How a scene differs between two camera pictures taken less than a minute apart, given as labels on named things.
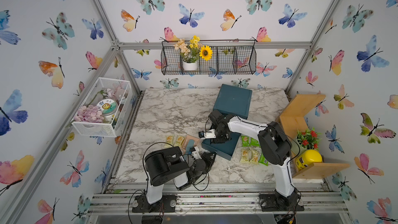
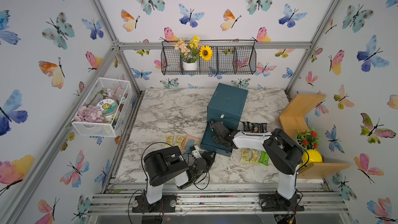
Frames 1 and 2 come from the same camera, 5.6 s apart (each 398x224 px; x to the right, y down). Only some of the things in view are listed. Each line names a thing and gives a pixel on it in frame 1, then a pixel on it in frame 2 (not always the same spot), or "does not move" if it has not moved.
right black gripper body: [219, 138] to [217, 140]
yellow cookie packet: [244, 155] does not move
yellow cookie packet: [169, 139] does not move
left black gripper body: [207, 165] does not move
